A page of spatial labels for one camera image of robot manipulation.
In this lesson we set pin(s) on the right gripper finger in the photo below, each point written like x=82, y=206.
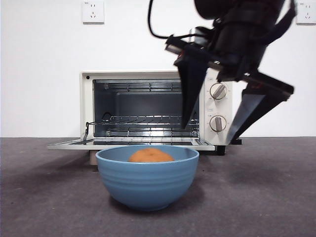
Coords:
x=192, y=79
x=251, y=111

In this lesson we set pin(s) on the cream Toshiba toaster oven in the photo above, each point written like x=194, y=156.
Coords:
x=86, y=103

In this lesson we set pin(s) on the beige oven control knob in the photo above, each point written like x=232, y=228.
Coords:
x=218, y=123
x=218, y=91

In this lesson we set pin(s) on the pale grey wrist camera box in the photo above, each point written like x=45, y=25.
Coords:
x=197, y=34

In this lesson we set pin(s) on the white wall power socket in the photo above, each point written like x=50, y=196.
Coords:
x=93, y=12
x=307, y=14

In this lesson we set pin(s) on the blue ribbed bowl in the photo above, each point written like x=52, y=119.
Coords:
x=148, y=185

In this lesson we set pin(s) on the black power plug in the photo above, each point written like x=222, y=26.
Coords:
x=238, y=141

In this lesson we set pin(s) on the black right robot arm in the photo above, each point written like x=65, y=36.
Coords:
x=209, y=10

